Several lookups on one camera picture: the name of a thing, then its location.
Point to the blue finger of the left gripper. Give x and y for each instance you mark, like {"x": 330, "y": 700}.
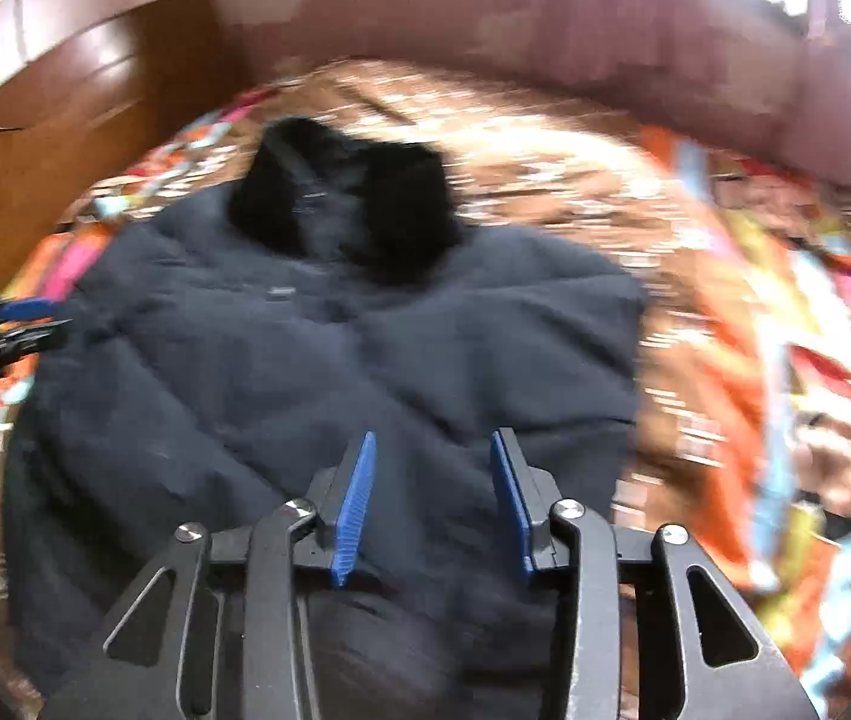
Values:
{"x": 28, "y": 309}

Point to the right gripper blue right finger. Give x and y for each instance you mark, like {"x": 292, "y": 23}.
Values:
{"x": 531, "y": 508}

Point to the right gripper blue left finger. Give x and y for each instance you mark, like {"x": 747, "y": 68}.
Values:
{"x": 327, "y": 533}

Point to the black padded winter jacket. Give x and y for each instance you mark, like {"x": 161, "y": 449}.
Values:
{"x": 222, "y": 353}

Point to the brown wooden headboard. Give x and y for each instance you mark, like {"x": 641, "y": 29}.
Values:
{"x": 97, "y": 102}

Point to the colourful cartoon bed cover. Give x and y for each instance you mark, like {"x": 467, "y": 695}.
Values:
{"x": 743, "y": 376}

